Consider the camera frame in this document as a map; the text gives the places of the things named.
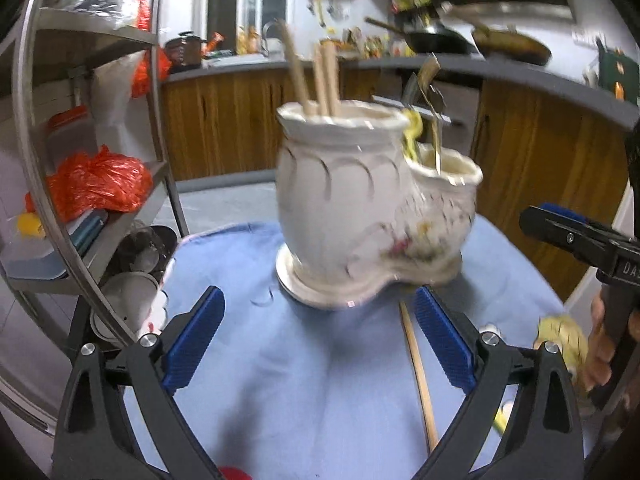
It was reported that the wooden kitchen cabinet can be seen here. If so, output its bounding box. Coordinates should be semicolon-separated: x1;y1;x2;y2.
160;67;640;306

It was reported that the small yellow object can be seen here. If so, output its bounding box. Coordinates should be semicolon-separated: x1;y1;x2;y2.
15;212;43;238

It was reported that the blue cartoon printed cloth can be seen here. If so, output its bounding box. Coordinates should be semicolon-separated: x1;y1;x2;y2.
122;212;596;480

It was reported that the black frying pan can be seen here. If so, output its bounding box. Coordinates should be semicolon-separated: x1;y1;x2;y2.
365;15;481;56

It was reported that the grey kitchen countertop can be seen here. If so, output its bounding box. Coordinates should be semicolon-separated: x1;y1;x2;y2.
162;55;640;121

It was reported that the white plastic bag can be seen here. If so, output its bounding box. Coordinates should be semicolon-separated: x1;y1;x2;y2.
92;52;148;161

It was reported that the person's right hand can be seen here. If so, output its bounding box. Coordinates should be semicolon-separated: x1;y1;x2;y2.
580;291;617;393

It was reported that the brown wok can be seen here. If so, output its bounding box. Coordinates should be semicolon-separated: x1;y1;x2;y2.
442;2;553;66

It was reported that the metal shelf rack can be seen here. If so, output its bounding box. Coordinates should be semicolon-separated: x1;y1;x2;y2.
0;0;191;351

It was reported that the dark green wall board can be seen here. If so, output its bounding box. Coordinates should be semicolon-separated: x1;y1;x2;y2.
595;37;640;106

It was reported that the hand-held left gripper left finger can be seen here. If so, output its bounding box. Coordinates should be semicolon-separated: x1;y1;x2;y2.
50;285;227;480

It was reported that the clear container with red lid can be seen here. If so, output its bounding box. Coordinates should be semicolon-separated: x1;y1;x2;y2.
45;105;98;171

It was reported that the cluster of condiment bottles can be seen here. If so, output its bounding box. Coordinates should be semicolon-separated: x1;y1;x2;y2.
320;25;416;61

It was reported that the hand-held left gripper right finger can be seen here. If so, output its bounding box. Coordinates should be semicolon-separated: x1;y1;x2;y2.
412;284;586;480

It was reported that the built-in oven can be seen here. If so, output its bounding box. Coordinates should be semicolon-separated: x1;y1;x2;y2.
371;82;481;161

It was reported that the red plastic bag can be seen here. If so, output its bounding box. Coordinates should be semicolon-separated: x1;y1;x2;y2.
130;0;173;98

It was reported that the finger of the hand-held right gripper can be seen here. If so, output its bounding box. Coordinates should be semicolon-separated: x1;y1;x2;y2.
519;205;616;273
537;202;640;248

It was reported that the orange plastic bag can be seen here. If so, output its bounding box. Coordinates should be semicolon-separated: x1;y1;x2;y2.
25;145;153;221

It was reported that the stack of white bowls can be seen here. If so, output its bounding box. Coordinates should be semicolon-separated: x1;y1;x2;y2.
90;270;161;346

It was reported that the yellow plastic spoon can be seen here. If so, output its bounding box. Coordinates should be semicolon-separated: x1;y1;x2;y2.
402;109;426;163

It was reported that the stack of glass bowls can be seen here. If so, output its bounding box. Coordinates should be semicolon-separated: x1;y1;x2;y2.
117;225;178;281

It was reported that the wooden chopstick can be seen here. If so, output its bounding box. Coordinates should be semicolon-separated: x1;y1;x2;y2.
312;42;332;116
322;42;344;113
279;20;315;115
399;300;440;453

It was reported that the kitchen faucet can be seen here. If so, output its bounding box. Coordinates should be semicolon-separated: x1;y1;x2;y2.
260;20;288;58

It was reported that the clear plastic bag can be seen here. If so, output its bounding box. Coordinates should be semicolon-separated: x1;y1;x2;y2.
57;0;143;31

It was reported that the white floral ceramic utensil holder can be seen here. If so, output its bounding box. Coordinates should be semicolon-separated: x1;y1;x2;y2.
275;100;485;311

